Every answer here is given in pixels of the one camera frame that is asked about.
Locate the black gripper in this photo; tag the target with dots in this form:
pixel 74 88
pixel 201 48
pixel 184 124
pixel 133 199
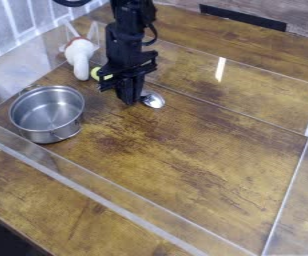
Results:
pixel 127 62

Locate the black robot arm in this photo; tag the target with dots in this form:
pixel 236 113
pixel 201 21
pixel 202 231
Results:
pixel 134 15

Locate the white plush mushroom toy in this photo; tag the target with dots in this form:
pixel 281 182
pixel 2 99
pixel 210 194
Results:
pixel 78 52

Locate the small steel pot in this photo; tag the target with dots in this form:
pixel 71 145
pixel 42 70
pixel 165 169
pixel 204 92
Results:
pixel 46 113

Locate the black bar on table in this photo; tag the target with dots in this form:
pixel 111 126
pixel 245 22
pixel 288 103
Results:
pixel 245 18

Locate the clear acrylic barrier wall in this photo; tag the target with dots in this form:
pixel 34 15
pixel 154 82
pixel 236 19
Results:
pixel 200 179

